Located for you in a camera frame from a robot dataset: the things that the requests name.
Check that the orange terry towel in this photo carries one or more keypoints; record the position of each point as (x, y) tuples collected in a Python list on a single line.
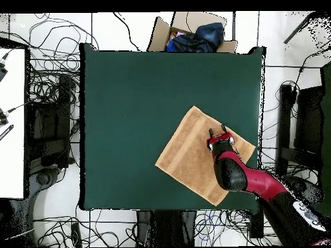
[(186, 155)]

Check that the dark blue clothing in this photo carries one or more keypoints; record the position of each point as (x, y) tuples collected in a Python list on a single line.
[(207, 33)]

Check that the brown cardboard box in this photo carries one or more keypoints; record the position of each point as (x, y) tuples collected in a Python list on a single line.
[(160, 33)]

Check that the black label strip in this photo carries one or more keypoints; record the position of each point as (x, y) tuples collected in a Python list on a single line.
[(6, 131)]

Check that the black camera device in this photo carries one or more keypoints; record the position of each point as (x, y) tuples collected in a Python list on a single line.
[(2, 117), (2, 71)]

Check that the black metal frame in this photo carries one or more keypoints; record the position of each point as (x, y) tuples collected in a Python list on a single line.
[(285, 116)]

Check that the black bulky object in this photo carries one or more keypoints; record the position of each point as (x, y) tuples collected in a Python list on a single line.
[(49, 124)]

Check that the small black device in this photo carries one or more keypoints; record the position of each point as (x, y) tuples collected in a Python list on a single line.
[(76, 233)]

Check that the dark green fabric panel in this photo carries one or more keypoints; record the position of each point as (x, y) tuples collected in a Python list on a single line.
[(326, 129)]

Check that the pink cloth item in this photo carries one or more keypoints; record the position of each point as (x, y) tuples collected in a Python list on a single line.
[(177, 35)]

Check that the black slanted bar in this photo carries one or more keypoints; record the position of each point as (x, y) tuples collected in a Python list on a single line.
[(297, 28)]

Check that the dark green table cloth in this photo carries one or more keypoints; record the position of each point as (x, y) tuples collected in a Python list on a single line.
[(129, 103)]

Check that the white table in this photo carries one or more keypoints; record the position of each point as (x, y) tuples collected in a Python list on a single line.
[(13, 155)]

